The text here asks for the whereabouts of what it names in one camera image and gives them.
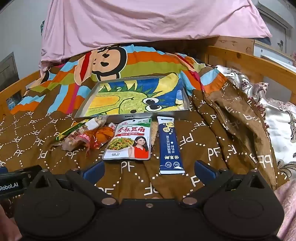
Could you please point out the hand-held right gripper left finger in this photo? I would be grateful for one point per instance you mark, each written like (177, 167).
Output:
(93, 172)

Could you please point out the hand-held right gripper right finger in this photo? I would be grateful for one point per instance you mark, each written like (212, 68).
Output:
(204, 172)

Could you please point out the clear nut mix packet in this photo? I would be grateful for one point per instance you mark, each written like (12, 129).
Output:
(78, 139)

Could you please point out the orange-red snack packet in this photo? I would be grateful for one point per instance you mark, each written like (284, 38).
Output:
(103, 135)

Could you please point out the dark blue stick packet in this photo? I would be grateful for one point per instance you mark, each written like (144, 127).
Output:
(170, 148)

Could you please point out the white bean snack packet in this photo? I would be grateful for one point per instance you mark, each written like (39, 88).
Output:
(127, 139)

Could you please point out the green sausage stick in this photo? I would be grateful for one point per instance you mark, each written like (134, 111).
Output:
(67, 132)

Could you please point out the puffed rice bar packet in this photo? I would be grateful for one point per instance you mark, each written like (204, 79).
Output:
(156, 132)

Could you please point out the metal tray with drawing liner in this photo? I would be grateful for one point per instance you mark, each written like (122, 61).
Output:
(129, 97)

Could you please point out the person's left hand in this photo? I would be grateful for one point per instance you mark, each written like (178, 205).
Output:
(5, 224)

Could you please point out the cartoon monkey printed blanket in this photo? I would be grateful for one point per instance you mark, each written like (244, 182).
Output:
(34, 132)

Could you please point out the floral satin quilt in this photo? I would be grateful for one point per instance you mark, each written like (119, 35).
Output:
(277, 120)

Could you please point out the pink fuzzy cloth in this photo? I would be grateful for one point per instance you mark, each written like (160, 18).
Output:
(289, 208)

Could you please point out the grey framed panel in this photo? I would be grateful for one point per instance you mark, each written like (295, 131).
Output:
(9, 69)

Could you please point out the white cabinet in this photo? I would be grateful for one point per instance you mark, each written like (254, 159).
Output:
(270, 49)

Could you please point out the pink pillow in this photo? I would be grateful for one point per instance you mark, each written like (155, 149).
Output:
(150, 20)

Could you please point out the white panelled door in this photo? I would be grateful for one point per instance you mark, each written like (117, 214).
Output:
(275, 23)

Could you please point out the wooden bed frame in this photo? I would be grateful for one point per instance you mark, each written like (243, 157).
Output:
(266, 67)

